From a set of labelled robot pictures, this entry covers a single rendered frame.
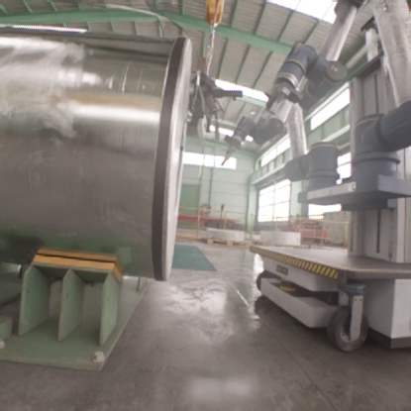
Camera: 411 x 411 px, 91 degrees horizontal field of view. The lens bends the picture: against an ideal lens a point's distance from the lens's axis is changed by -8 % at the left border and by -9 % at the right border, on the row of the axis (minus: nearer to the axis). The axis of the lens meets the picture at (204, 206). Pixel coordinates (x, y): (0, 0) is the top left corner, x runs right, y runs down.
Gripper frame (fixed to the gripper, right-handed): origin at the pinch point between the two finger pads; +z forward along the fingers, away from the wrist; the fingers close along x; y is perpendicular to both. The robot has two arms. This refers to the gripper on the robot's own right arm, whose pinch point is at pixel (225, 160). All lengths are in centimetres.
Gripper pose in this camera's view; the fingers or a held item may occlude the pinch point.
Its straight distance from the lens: 164.4
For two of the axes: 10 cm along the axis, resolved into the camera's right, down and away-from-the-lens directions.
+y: 8.6, 5.0, 0.9
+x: -1.7, 1.1, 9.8
